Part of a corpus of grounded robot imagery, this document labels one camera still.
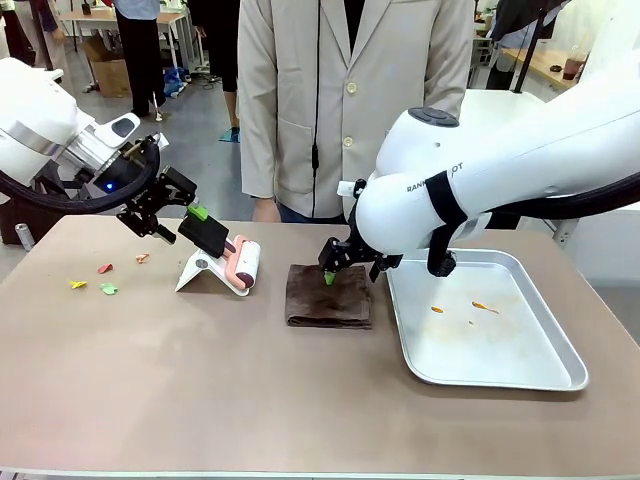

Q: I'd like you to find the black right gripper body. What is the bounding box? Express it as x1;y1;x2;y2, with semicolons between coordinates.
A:
347;192;381;264

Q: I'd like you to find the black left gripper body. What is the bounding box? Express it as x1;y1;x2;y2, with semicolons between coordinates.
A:
127;166;199;221

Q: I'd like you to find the brown towel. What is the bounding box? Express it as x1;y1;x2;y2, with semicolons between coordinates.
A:
285;263;374;331

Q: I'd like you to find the pink lint roller black handle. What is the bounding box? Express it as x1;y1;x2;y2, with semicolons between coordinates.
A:
178;217;264;292

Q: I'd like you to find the person's left forearm beige sleeve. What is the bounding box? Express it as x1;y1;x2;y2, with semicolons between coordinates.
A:
424;29;474;109

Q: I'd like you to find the person's right forearm beige sleeve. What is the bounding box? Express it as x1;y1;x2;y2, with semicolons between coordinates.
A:
237;94;282;202

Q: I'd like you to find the person's right hand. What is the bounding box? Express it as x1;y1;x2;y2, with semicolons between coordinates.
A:
251;196;282;223

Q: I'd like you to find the white folded roller stand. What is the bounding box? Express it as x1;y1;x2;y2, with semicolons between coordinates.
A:
174;248;251;298

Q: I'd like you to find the blue plastic bag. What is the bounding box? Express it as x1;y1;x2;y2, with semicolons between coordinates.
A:
163;66;189;100

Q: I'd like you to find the dark brown handbag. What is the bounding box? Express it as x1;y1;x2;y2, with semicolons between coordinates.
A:
0;192;119;246

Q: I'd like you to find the brown cardboard box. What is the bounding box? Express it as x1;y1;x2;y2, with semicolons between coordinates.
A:
81;33;133;99

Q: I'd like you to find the person in black trousers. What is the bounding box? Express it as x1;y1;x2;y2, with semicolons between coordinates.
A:
111;0;169;119

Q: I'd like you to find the person in beige jacket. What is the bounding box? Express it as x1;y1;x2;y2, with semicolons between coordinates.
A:
236;0;474;224

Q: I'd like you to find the silver metal tray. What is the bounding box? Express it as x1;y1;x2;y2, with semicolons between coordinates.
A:
385;247;591;393

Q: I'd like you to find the person in black leggings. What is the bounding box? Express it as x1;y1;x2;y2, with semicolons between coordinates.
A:
191;0;242;131

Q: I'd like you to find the wooden background table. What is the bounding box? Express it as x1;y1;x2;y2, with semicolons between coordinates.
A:
58;9;187;37

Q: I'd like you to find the large white side table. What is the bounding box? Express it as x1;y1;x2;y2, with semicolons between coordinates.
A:
462;88;549;109

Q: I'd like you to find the wooden counter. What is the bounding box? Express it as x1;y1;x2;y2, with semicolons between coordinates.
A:
499;46;587;94

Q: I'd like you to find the black stand pole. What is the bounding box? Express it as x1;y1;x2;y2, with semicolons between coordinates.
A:
509;0;547;96

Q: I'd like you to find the cup with red drink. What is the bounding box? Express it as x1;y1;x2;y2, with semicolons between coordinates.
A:
561;44;587;82

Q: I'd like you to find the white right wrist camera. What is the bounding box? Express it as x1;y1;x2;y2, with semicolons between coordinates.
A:
335;178;367;200

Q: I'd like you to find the thin black microphone cable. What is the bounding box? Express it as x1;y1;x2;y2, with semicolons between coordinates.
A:
310;0;322;220

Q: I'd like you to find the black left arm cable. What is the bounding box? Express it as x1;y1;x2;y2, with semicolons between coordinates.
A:
0;137;164;215

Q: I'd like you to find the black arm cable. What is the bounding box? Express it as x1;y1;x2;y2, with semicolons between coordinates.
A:
424;169;640;279
0;137;164;215

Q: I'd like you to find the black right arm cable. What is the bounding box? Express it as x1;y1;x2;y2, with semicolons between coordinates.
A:
424;169;640;279

